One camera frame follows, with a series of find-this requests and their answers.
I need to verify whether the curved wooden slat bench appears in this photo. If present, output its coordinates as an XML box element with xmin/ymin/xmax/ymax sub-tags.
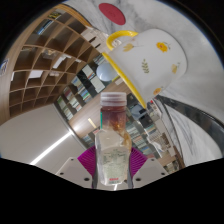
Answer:
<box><xmin>49</xmin><ymin>3</ymin><xmax>95</xmax><ymax>28</ymax></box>

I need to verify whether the clear plastic drink bottle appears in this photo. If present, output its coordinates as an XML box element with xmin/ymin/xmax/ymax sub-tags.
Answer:
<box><xmin>94</xmin><ymin>91</ymin><xmax>132</xmax><ymax>187</ymax></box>

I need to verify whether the wooden cubby shelf unit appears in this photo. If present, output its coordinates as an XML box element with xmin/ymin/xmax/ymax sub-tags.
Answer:
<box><xmin>0</xmin><ymin>4</ymin><xmax>111</xmax><ymax>127</ymax></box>

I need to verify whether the narrow wooden bookshelf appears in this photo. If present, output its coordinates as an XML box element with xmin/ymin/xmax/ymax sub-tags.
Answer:
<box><xmin>54</xmin><ymin>54</ymin><xmax>118</xmax><ymax>122</ymax></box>

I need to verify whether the small brass wall plaque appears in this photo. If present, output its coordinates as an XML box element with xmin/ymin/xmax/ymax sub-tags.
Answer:
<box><xmin>87</xmin><ymin>117</ymin><xmax>98</xmax><ymax>129</ymax></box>

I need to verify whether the straight ceiling light strip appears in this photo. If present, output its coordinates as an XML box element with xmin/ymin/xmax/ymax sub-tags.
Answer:
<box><xmin>29</xmin><ymin>131</ymin><xmax>73</xmax><ymax>166</ymax></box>

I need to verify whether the white city block model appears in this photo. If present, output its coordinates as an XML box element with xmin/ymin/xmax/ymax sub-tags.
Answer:
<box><xmin>79</xmin><ymin>25</ymin><xmax>113</xmax><ymax>59</ymax></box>

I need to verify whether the flat round red coaster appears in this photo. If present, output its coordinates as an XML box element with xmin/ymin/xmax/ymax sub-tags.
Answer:
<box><xmin>98</xmin><ymin>2</ymin><xmax>127</xmax><ymax>27</ymax></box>

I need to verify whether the white floral mug yellow handle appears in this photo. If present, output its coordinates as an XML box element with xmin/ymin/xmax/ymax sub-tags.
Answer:
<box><xmin>101</xmin><ymin>28</ymin><xmax>189</xmax><ymax>110</ymax></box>

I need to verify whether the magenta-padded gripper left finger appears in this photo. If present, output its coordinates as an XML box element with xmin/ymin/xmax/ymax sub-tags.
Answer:
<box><xmin>54</xmin><ymin>146</ymin><xmax>98</xmax><ymax>190</ymax></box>

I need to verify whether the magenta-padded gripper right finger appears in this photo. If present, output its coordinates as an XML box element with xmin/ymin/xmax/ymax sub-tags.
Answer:
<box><xmin>126</xmin><ymin>147</ymin><xmax>170</xmax><ymax>190</ymax></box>

